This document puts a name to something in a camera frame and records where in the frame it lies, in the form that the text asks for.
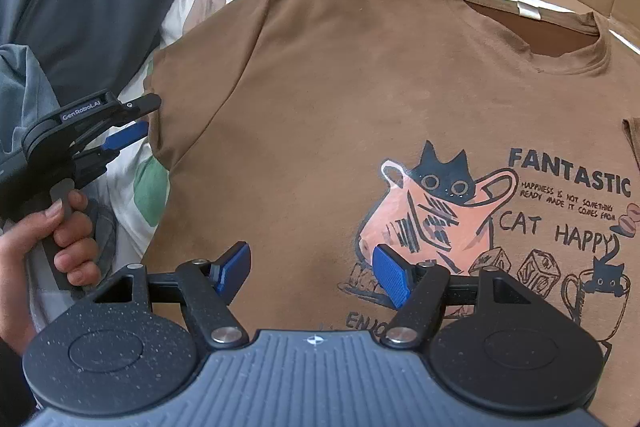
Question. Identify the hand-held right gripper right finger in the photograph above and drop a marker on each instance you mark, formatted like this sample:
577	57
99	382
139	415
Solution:
392	277

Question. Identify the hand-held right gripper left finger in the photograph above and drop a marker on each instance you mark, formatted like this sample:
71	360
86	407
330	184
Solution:
235	269

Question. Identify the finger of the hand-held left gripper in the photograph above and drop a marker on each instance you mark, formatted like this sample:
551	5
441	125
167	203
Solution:
127	137
140	104

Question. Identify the brown printed t-shirt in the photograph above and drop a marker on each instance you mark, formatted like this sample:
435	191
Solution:
350	107

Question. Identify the person's left hand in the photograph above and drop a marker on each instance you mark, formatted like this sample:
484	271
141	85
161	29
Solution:
20	252

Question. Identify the blue-grey jacket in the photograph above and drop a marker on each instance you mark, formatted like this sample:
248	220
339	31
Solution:
25	87

